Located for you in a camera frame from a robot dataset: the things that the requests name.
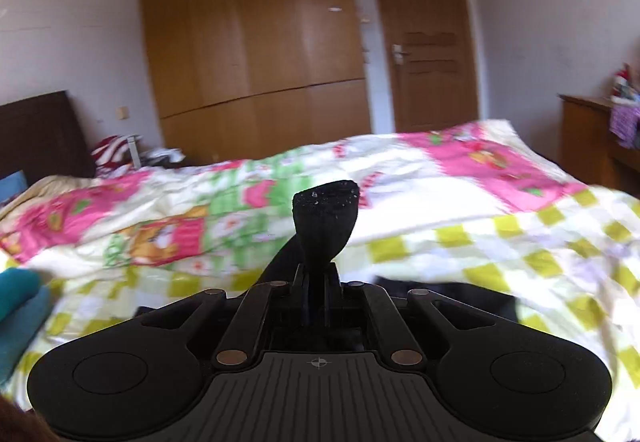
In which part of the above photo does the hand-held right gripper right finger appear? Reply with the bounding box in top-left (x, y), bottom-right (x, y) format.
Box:
top-left (320, 265), bottom-right (507, 369)

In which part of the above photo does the cream pillow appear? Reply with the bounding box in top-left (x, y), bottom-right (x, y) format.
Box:
top-left (0, 175), bottom-right (93, 218)

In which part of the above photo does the blue pillow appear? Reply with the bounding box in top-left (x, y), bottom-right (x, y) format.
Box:
top-left (0, 171), bottom-right (27, 205)

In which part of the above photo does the dark teal garment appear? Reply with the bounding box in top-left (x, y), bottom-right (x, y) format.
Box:
top-left (0, 268), bottom-right (44, 320)

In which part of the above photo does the black garment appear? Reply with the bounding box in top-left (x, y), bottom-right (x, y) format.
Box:
top-left (135, 179), bottom-right (519, 329)

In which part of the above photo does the light teal garment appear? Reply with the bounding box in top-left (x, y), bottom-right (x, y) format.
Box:
top-left (0, 286), bottom-right (52, 385)

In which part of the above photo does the wooden wardrobe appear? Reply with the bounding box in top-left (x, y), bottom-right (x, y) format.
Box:
top-left (136, 0), bottom-right (372, 166)

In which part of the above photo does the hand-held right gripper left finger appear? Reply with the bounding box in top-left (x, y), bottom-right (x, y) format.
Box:
top-left (135, 265), bottom-right (319, 369)

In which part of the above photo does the metal bottle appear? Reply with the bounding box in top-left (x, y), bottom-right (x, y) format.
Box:
top-left (127, 134), bottom-right (144, 168)

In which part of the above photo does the wooden door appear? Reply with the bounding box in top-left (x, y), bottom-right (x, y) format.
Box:
top-left (369, 0), bottom-right (482, 134)

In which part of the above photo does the checked floral printed quilt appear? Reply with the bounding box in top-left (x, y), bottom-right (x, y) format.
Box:
top-left (0, 119), bottom-right (640, 423)

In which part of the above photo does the pale crumpled cloth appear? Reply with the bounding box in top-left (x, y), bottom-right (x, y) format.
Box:
top-left (142, 147), bottom-right (187, 168)

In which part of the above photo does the purple patterned cloth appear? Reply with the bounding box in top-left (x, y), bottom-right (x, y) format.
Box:
top-left (608, 104), bottom-right (640, 149)

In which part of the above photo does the red white striped pillow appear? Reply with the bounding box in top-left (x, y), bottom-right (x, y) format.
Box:
top-left (91, 135), bottom-right (135, 171)

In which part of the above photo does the red white plush toy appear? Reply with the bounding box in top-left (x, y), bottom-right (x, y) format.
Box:
top-left (610, 63), bottom-right (640, 104)

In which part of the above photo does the dark wooden headboard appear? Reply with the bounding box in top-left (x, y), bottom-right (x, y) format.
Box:
top-left (0, 90), bottom-right (96, 185)

